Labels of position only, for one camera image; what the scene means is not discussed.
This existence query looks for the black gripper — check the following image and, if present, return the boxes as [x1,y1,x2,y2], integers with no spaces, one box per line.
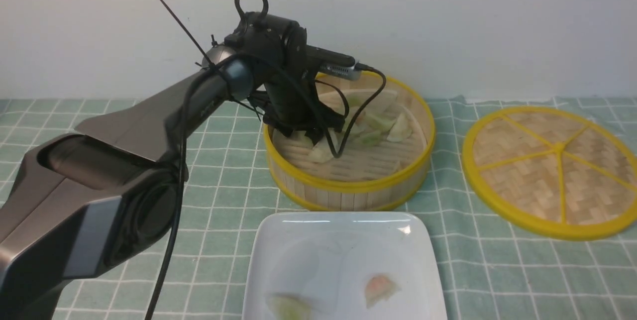
[225,12,334,144]

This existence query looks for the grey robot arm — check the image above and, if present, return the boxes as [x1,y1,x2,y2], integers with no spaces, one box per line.
[1,12,343,320]

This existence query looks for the white square plate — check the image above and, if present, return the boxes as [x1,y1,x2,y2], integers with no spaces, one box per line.
[242,212,448,320]

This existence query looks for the green dumpling on plate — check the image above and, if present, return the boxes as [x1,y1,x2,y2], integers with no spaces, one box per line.
[266,294,313,320]

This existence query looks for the pink dumpling on plate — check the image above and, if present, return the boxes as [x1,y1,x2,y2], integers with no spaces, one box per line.
[364,273,401,309]

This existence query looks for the green dumpling left in steamer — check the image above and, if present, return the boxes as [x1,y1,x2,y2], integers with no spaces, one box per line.
[291,131,314,148]

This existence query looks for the green dumpling in steamer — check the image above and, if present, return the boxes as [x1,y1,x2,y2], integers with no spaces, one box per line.
[291,131,314,148]
[345,93,367,107]

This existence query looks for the pale dumpling front in steamer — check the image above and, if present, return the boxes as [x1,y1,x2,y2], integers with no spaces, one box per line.
[308,128,339,164]

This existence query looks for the pale dumpling in steamer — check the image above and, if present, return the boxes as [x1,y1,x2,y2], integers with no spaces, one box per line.
[308,128,339,164]
[386,113,413,143]

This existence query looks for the green dumpling back in steamer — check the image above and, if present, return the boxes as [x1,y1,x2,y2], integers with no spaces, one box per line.
[345,93,367,107]

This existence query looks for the green dumpling front right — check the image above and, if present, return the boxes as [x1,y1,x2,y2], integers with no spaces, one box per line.
[354,130,384,147]

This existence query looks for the round bamboo steamer basket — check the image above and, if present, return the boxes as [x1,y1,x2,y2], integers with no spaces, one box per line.
[263,77,436,211]

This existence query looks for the pale dumpling right in steamer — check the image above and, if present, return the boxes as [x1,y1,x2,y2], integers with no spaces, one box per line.
[386,113,413,143]

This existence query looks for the green checkered tablecloth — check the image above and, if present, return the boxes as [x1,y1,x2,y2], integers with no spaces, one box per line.
[0,97,637,320]

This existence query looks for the round bamboo steamer lid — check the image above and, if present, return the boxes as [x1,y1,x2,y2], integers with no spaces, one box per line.
[460,106,637,241]

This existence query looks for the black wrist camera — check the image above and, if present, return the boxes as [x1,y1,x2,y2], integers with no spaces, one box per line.
[306,45,361,81]

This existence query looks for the black cable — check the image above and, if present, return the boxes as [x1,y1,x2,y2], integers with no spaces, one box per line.
[144,54,388,320]

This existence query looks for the black cable tie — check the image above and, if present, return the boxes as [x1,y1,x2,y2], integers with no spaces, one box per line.
[159,0,214,68]

